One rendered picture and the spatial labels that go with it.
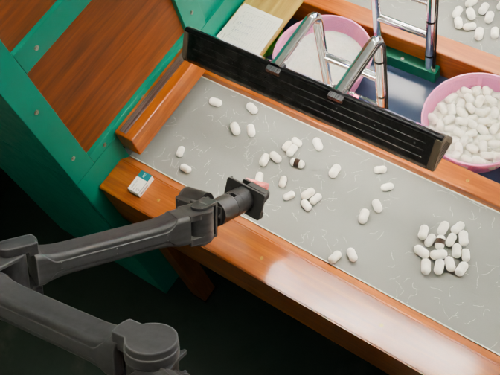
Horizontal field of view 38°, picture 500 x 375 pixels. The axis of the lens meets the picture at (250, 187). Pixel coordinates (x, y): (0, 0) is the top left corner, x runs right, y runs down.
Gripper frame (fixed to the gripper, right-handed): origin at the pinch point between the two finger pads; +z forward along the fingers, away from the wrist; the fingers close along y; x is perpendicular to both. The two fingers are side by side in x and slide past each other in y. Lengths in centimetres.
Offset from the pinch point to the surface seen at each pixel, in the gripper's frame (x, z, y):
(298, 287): 16.4, -4.8, -16.9
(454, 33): -34, 58, -13
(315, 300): 16.9, -5.2, -21.6
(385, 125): -27.2, -4.3, -24.2
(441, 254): 2.1, 13.4, -39.7
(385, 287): 11.6, 5.2, -32.8
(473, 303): 8, 10, -51
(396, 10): -34, 58, 5
